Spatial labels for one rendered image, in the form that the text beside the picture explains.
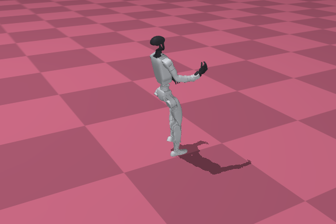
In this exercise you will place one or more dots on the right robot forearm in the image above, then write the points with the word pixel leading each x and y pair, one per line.
pixel 185 78

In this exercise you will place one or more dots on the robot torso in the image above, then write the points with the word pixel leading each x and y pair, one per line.
pixel 163 77

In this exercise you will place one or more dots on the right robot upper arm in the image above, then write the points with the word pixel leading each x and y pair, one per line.
pixel 167 63

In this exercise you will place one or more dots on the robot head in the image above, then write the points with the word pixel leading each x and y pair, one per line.
pixel 158 41

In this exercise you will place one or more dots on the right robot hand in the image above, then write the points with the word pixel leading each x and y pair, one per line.
pixel 202 70

